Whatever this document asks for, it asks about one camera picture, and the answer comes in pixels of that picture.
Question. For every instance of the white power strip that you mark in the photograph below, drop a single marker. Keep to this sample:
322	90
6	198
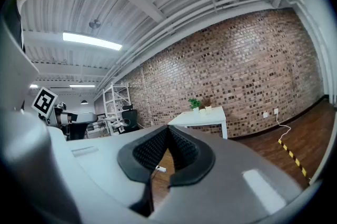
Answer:
161	168

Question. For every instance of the black office chair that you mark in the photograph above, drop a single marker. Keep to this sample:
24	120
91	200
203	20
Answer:
130	117

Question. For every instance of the long ceiling light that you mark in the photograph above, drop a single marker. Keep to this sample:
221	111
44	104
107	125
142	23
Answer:
82	85
92	41
33	86

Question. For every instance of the white wall socket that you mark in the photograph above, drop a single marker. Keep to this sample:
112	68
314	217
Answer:
276	111
265	114

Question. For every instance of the yellow black floor tape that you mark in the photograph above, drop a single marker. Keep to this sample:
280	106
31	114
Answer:
292	156

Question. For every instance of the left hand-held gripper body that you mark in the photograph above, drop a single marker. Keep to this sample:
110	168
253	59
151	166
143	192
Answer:
44	102

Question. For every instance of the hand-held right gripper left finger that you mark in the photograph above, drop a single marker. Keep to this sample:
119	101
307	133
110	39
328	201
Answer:
105	160

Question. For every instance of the brown dried potted plant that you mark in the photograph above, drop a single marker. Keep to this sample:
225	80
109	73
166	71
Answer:
207	104

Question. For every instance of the white shelf rack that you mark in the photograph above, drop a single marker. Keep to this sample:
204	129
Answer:
110	102

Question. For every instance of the green potted plant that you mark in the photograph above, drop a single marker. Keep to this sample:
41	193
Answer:
194	104

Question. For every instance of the black pendant lamp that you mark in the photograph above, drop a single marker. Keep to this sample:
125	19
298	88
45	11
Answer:
84	102

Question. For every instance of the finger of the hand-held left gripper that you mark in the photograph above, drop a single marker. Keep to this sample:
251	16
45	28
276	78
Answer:
85	117

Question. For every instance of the person's black clothing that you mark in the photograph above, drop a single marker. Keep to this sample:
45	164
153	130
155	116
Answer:
16	28

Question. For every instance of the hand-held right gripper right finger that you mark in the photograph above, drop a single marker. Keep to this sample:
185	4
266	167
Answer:
226	178

